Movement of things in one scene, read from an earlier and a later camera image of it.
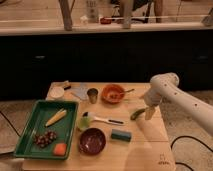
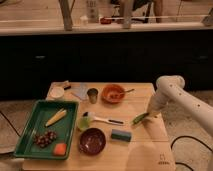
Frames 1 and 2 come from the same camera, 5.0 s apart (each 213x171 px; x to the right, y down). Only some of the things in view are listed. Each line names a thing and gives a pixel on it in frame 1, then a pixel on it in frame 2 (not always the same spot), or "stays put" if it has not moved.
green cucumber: x=135 y=113 -> x=140 y=117
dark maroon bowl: x=91 y=141 stays put
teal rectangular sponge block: x=121 y=135 stays put
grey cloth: x=81 y=91 stays put
